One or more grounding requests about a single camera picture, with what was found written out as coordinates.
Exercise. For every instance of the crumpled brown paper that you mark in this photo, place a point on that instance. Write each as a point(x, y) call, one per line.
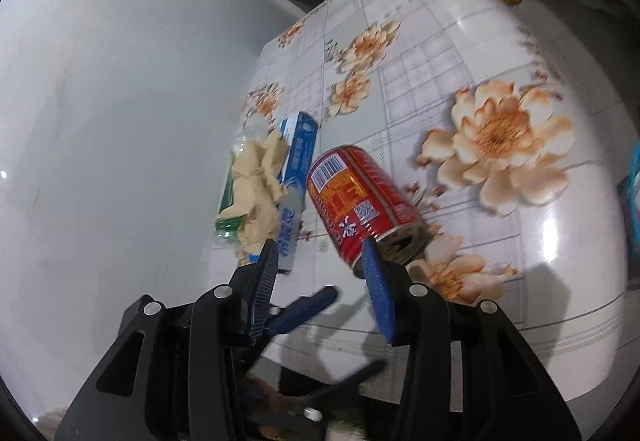
point(255, 191)

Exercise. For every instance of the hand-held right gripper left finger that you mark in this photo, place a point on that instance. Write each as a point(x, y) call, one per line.
point(265, 291)

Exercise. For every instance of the blue plastic basket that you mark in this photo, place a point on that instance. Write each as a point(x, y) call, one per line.
point(632, 181)

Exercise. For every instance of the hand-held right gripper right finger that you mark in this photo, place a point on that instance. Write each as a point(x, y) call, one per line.
point(377, 291)

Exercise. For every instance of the red drink can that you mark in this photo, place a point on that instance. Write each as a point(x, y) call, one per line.
point(350, 201)

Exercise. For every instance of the clear bottle green label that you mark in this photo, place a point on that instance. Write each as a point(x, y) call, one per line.
point(225, 226)

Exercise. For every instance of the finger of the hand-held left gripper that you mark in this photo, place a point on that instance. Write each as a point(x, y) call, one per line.
point(310, 306)
point(345, 383)

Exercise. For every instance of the blue white toothpaste box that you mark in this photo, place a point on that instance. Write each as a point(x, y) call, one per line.
point(296, 161)

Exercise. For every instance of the floral tablecloth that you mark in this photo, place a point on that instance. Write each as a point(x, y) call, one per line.
point(450, 46)

